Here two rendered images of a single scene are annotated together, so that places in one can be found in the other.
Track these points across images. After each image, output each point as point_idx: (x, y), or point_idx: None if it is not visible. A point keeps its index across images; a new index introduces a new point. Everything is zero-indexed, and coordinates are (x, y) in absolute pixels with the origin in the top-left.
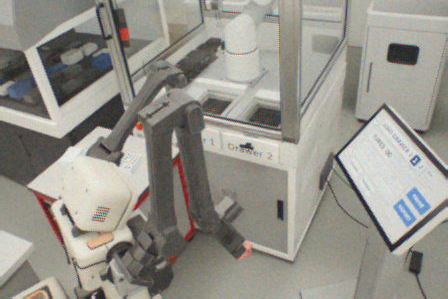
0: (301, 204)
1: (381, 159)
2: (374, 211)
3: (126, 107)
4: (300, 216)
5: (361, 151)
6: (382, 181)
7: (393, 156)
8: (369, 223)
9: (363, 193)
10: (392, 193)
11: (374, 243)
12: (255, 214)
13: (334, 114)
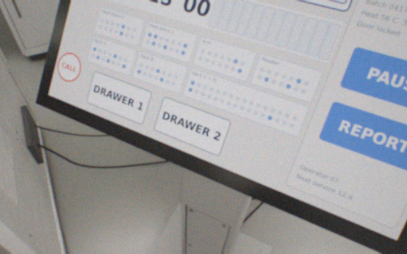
0: (27, 214)
1: (186, 33)
2: (266, 179)
3: None
4: (39, 229)
5: (107, 46)
6: (232, 88)
7: (219, 5)
8: (183, 183)
9: (194, 149)
10: (290, 103)
11: (209, 207)
12: None
13: None
